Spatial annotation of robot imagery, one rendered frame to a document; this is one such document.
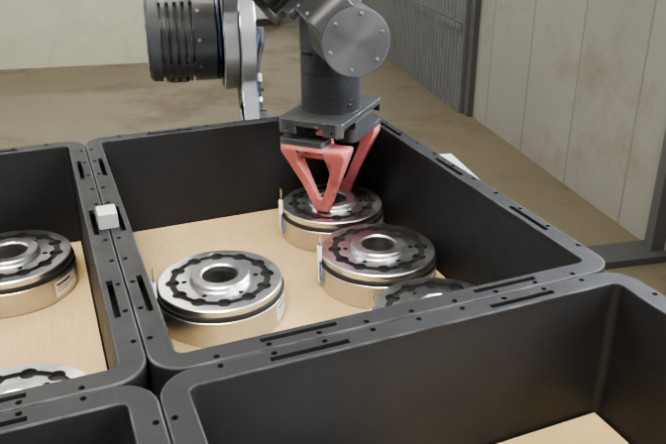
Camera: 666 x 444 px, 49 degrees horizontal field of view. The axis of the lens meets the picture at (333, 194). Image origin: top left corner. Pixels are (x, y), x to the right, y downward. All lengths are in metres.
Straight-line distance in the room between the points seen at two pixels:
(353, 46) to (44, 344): 0.34
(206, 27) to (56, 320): 0.87
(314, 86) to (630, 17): 2.18
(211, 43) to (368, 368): 1.07
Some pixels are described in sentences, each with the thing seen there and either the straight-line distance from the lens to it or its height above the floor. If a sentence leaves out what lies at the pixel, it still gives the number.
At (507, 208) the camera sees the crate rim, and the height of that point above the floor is 0.93.
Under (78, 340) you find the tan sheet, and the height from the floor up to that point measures 0.83.
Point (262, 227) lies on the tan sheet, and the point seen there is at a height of 0.83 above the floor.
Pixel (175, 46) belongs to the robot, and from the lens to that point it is 1.41.
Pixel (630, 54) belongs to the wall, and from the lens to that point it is 2.77.
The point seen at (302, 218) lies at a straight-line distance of 0.70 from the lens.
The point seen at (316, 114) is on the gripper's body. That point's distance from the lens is 0.68.
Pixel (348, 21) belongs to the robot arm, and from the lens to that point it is 0.59.
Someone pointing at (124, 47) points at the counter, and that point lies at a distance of 5.31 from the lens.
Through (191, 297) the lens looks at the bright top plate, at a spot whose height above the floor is 0.86.
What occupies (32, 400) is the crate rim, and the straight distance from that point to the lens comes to 0.39.
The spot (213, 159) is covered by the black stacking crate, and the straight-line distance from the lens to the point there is 0.76.
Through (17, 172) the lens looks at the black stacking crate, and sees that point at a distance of 0.74.
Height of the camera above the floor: 1.16
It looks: 23 degrees down
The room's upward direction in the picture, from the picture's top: straight up
